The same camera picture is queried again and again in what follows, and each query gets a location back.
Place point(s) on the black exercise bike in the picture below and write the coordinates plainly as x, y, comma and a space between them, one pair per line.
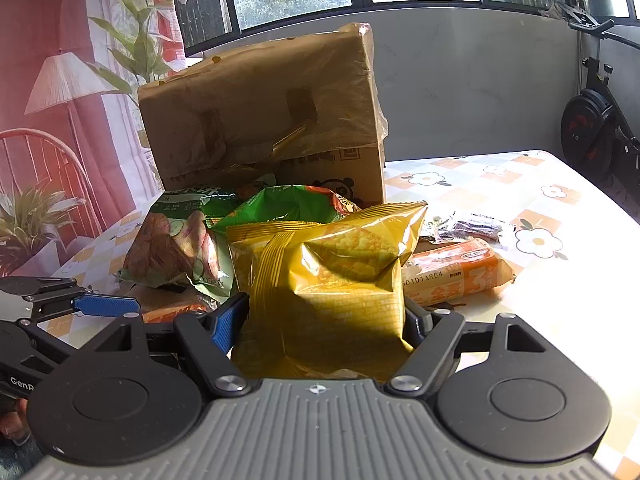
585, 125

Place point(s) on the green cucumber chip bag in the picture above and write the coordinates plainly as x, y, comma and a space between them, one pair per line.
170, 245

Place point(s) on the green red-topped snack bag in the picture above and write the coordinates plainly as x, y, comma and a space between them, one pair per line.
285, 205

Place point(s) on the taped brown cardboard box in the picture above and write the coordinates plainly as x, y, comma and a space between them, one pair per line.
250, 100

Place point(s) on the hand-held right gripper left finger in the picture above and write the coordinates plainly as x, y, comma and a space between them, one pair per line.
227, 327

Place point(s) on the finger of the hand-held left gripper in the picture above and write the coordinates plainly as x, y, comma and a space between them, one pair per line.
107, 305
45, 342

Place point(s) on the printed backdrop cloth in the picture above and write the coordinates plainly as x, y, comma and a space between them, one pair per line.
60, 110

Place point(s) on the checkered floral tablecloth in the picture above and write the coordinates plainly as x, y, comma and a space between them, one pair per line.
550, 260

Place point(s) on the person's left hand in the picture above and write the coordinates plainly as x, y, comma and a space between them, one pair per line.
11, 427

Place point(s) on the large yellow chip bag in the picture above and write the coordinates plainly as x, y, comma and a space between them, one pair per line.
325, 285

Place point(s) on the beige rag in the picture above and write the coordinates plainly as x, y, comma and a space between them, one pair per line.
555, 10

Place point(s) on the orange snack packet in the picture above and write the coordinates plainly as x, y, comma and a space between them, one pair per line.
175, 312

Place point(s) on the clear packet of dark snacks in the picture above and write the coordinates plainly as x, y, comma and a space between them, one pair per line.
465, 227

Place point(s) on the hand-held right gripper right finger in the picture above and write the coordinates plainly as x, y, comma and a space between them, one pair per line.
425, 327

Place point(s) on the large orange sausage packet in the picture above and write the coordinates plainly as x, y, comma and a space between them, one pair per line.
450, 275

